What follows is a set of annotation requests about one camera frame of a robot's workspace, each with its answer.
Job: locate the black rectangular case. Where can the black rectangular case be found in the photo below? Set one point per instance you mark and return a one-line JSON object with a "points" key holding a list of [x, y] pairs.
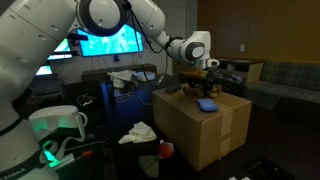
{"points": [[172, 89]]}

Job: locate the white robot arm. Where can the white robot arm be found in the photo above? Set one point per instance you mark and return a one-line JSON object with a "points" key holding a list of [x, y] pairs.
{"points": [[30, 31]]}

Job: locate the brown plush moose toy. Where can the brown plush moose toy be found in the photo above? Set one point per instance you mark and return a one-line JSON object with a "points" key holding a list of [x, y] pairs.
{"points": [[201, 92]]}

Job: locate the white VR headset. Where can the white VR headset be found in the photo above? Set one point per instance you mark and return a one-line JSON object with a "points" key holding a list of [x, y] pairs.
{"points": [[48, 120]]}

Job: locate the red radish plush toy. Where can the red radish plush toy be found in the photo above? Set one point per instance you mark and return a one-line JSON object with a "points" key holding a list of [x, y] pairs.
{"points": [[150, 163]]}

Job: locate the large cardboard box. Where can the large cardboard box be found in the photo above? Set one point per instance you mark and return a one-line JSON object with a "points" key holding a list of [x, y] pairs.
{"points": [[202, 137]]}

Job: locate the green plaid sofa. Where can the green plaid sofa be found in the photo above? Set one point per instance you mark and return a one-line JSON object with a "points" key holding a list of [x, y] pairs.
{"points": [[283, 79]]}

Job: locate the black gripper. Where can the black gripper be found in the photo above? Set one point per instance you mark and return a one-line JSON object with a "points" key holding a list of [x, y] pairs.
{"points": [[196, 76]]}

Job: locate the blue sponge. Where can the blue sponge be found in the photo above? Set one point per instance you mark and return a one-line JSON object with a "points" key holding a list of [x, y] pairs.
{"points": [[207, 105]]}

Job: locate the white cloth towel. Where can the white cloth towel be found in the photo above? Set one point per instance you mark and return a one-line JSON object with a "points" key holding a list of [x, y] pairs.
{"points": [[140, 133]]}

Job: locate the wall monitor screen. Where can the wall monitor screen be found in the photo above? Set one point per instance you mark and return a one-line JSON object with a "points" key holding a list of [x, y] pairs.
{"points": [[125, 41]]}

